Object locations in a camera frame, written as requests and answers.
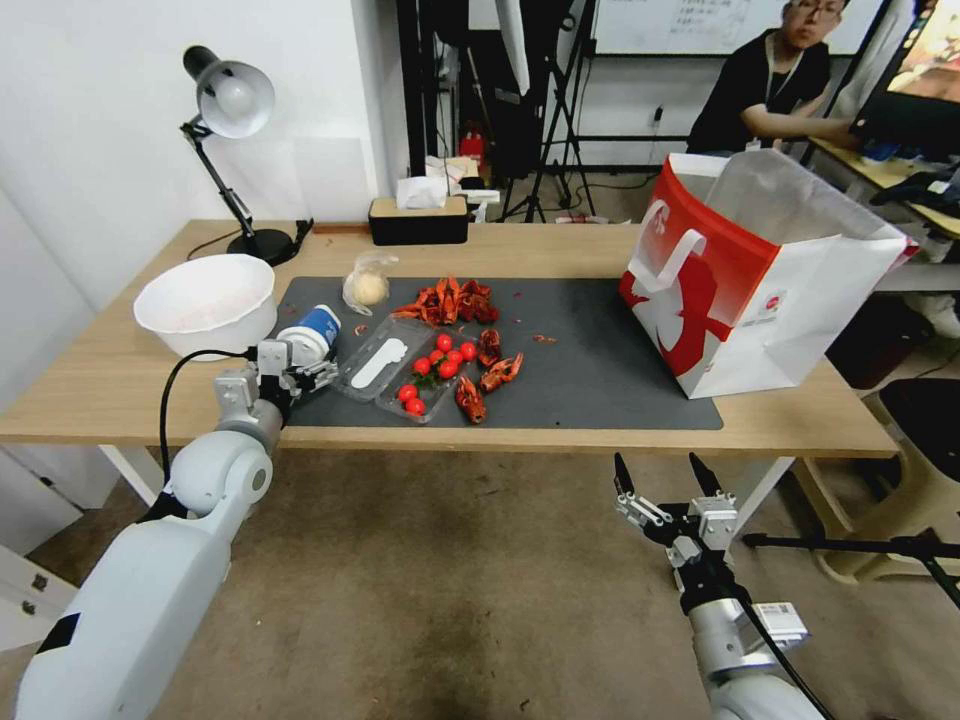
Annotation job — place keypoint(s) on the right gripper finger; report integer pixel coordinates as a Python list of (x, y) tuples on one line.
[(702, 474), (622, 476)]

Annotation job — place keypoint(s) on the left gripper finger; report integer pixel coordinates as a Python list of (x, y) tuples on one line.
[(315, 367), (311, 383)]

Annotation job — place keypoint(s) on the clear disposable takeout box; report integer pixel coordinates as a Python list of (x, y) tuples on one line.
[(390, 375)]

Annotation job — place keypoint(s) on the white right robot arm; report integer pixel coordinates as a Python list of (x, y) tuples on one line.
[(731, 649)]

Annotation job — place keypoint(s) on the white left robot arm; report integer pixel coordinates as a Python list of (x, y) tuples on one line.
[(150, 585)]

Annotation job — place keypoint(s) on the bun in clear bag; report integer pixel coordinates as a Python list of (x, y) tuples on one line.
[(367, 286)]

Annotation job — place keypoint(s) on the red white delivery bag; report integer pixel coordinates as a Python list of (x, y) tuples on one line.
[(720, 300)]

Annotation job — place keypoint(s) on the black tissue box wooden lid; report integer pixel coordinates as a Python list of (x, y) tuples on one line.
[(418, 225)]

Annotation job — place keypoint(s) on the small white box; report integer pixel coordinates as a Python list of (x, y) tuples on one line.
[(480, 191)]

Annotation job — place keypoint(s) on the white blue yogurt cup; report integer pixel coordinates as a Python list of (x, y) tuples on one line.
[(315, 330)]

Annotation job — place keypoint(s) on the white table leg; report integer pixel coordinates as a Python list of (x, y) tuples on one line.
[(761, 487), (131, 472)]

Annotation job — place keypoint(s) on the dark grey table mat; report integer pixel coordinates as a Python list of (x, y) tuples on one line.
[(585, 375)]

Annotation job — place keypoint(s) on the white plastic bowl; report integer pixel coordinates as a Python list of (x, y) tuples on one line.
[(206, 300)]

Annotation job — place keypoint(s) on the small red shell scrap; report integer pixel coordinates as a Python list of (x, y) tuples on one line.
[(544, 339)]

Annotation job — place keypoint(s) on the black floor stand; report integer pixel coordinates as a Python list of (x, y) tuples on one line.
[(862, 544)]

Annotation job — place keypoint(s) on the white tissue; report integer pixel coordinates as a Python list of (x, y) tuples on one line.
[(420, 193)]

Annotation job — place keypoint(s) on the beige plastic stool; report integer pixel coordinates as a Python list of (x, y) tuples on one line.
[(922, 480)]

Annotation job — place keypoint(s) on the red fire extinguisher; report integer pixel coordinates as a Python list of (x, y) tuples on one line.
[(472, 150)]

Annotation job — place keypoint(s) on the black desk lamp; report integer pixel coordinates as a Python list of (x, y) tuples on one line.
[(232, 97)]

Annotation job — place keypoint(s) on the white cabinet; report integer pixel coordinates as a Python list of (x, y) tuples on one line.
[(30, 540)]

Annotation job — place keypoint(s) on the black metal rack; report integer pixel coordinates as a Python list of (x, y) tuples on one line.
[(427, 82)]

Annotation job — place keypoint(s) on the wooden side desk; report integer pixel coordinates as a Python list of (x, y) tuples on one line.
[(885, 176)]

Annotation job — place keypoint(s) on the black glove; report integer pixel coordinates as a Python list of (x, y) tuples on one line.
[(919, 187)]

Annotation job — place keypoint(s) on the person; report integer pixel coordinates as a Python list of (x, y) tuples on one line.
[(772, 82)]

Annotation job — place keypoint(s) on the black computer monitor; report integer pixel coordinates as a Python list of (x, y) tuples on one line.
[(915, 67)]

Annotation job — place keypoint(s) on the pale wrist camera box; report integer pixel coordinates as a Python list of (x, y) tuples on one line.
[(712, 523), (275, 354)]

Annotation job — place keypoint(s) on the black camera tripod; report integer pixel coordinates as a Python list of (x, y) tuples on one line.
[(559, 112)]

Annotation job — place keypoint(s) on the white wall board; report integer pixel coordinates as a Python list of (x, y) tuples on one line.
[(705, 26)]

